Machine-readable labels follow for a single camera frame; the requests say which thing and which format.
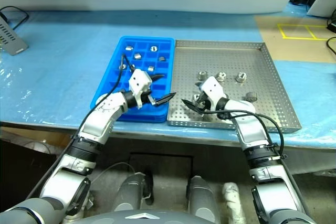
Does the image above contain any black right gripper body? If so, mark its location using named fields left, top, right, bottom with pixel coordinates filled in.
left=195, top=93, right=212, bottom=111

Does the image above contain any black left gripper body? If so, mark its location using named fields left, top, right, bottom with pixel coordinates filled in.
left=142, top=91, right=159, bottom=107

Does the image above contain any blue compartment tray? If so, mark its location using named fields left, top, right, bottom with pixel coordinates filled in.
left=90, top=36, right=176, bottom=124

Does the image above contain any perforated metal tray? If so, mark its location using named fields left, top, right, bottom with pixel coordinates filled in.
left=166, top=39, right=302, bottom=133

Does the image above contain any brown cardboard mat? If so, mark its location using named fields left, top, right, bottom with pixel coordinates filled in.
left=254, top=15, right=336, bottom=63

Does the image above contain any grey rounded robot leg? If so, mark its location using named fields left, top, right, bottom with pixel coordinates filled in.
left=115, top=173, right=154, bottom=213
left=186, top=175, right=221, bottom=224

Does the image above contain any white wrapped cylinder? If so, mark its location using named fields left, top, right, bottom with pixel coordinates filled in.
left=222, top=182, right=247, bottom=224

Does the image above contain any grey robot torso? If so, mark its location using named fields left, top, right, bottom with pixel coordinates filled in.
left=86, top=209, right=200, bottom=224

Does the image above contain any grey perforated metal device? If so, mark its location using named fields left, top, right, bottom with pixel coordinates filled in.
left=0, top=14, right=29, bottom=56

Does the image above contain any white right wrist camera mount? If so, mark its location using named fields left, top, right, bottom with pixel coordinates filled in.
left=201, top=76, right=228, bottom=109

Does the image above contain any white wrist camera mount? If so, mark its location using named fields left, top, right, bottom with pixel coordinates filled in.
left=201, top=76, right=228, bottom=109
left=128, top=68, right=152, bottom=109

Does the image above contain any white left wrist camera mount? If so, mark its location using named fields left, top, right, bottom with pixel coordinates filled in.
left=128, top=68, right=152, bottom=109

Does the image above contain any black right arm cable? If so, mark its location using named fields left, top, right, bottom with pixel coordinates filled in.
left=202, top=110, right=308, bottom=214

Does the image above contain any thin grey wire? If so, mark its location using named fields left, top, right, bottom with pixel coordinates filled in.
left=90, top=162, right=139, bottom=185

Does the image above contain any black device cable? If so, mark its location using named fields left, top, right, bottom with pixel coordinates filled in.
left=0, top=5, right=29, bottom=30

